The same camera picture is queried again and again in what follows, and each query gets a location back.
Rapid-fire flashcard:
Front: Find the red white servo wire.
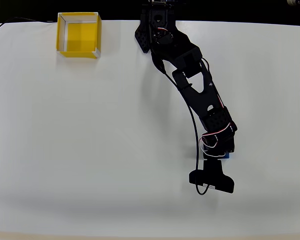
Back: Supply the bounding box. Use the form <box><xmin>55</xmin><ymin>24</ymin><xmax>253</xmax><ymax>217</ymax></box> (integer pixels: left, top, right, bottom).
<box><xmin>198</xmin><ymin>122</ymin><xmax>236</xmax><ymax>159</ymax></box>

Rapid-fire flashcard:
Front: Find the black gripper camera mount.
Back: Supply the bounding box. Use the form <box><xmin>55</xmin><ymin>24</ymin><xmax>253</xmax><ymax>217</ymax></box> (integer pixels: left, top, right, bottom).
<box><xmin>188</xmin><ymin>159</ymin><xmax>236</xmax><ymax>195</ymax></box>

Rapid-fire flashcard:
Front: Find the thin black table cable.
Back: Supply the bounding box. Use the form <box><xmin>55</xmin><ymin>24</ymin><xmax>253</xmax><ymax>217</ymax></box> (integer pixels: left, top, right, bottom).
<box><xmin>0</xmin><ymin>16</ymin><xmax>59</xmax><ymax>35</ymax></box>

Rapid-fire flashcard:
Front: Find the yellow cardboard box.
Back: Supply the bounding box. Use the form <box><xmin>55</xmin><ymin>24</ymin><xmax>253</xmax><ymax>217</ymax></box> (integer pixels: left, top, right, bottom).
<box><xmin>56</xmin><ymin>11</ymin><xmax>103</xmax><ymax>60</ymax></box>

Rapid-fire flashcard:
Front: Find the black camera cable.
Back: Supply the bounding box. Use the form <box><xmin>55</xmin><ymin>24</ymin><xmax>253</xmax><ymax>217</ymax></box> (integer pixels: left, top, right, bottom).
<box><xmin>151</xmin><ymin>48</ymin><xmax>216</xmax><ymax>197</ymax></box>

